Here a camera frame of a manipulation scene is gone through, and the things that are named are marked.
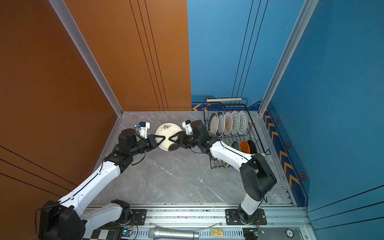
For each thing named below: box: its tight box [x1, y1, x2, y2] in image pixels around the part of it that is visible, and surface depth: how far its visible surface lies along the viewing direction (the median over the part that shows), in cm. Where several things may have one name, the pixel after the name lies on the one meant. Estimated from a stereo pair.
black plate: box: [247, 140, 257, 154], surface depth 86 cm
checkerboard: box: [81, 229, 117, 240], surface depth 68 cm
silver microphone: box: [148, 227, 200, 240], surface depth 68 cm
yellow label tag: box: [210, 229, 224, 237], surface depth 70 cm
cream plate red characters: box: [219, 141, 234, 167], surface depth 55 cm
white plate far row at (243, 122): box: [237, 110, 249, 136], surface depth 104 cm
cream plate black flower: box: [155, 122, 182, 152], surface depth 79 cm
